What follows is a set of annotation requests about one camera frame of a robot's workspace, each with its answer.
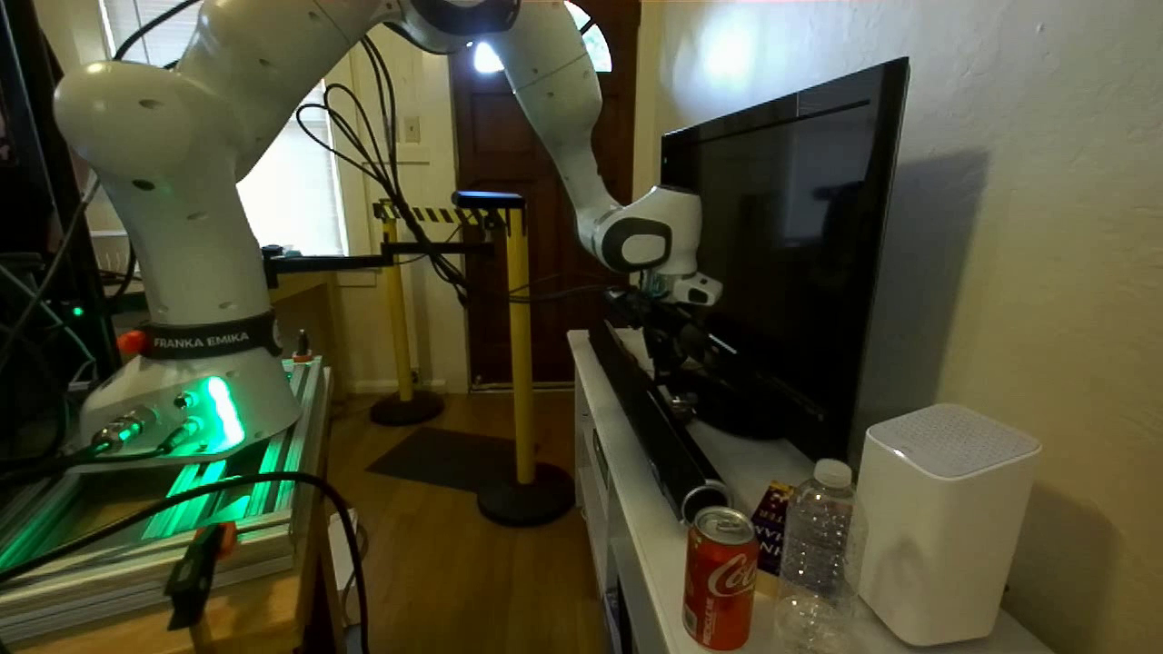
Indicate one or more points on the white wall light switch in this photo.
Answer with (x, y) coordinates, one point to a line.
(411, 129)

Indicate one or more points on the dark patterned packet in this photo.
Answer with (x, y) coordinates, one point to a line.
(772, 528)

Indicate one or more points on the white box speaker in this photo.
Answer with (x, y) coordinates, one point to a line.
(943, 520)

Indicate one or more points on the black floor mat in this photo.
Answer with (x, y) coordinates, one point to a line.
(439, 459)

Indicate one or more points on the white TV stand cabinet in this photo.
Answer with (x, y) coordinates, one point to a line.
(629, 530)

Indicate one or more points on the yellow black barrier tape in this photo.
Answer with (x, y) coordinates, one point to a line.
(422, 212)

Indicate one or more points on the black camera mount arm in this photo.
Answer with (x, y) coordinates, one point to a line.
(350, 255)

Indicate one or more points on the yellow stanchion with black base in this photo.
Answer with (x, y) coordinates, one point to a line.
(521, 365)
(397, 327)

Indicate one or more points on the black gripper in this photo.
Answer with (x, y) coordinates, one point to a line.
(675, 325)

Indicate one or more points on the black soundbar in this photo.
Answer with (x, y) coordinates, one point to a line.
(649, 405)

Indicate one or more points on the black flat screen TV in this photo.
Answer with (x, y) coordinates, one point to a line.
(800, 242)

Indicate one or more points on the black table clamp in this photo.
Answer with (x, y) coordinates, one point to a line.
(196, 576)

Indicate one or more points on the red emergency stop button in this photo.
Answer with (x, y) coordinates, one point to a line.
(131, 344)

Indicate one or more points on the dark wooden door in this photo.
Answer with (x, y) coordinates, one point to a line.
(546, 181)

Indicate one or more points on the black round cup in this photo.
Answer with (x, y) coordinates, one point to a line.
(706, 496)

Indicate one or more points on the clear plastic water bottle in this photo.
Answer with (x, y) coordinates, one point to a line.
(815, 530)

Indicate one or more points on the aluminium robot mounting plate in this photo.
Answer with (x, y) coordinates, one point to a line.
(131, 511)

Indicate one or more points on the red soda can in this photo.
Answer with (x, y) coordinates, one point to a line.
(720, 577)

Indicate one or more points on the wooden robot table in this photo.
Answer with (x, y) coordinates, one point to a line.
(241, 618)

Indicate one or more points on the bright window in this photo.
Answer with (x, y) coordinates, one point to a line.
(293, 181)

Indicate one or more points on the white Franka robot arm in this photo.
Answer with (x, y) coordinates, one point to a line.
(183, 181)

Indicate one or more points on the black equipment rack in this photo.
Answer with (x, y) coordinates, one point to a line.
(40, 242)

